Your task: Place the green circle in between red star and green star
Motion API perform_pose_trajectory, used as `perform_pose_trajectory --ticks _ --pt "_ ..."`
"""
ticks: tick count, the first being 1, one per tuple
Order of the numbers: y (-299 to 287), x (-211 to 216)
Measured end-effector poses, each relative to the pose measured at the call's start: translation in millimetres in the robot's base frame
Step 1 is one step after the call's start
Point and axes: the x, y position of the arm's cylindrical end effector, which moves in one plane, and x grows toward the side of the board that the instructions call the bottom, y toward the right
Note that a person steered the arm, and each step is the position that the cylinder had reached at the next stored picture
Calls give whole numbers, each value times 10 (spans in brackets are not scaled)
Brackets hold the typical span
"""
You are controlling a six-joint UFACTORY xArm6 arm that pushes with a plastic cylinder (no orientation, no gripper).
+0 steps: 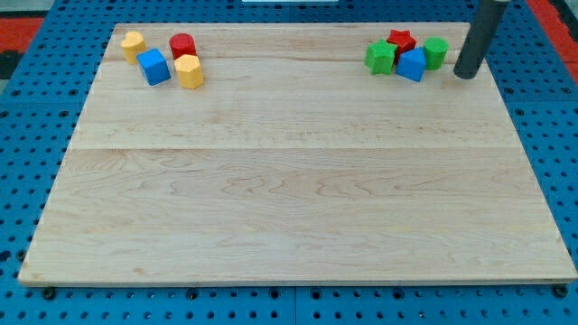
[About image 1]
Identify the green cylinder block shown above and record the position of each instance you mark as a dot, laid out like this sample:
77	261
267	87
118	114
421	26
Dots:
435	49

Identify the green star block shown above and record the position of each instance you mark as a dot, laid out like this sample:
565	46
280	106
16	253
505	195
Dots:
380	57

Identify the red star block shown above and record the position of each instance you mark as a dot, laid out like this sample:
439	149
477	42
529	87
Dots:
404	41

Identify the wooden board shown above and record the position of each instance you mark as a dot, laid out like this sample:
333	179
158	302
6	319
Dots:
293	165

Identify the yellow hexagon block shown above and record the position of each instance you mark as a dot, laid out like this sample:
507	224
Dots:
189	71

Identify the blue triangle block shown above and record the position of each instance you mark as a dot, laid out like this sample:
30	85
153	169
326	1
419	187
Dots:
411	64

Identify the red cylinder block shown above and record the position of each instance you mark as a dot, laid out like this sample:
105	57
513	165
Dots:
182	44

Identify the blue cube block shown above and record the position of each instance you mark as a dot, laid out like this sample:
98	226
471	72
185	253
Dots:
154	66

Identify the yellow heart block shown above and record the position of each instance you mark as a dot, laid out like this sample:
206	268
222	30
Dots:
132	45

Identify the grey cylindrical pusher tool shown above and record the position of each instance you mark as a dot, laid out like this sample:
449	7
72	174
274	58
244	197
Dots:
479	37

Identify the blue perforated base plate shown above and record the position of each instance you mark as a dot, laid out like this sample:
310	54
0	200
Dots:
43	99

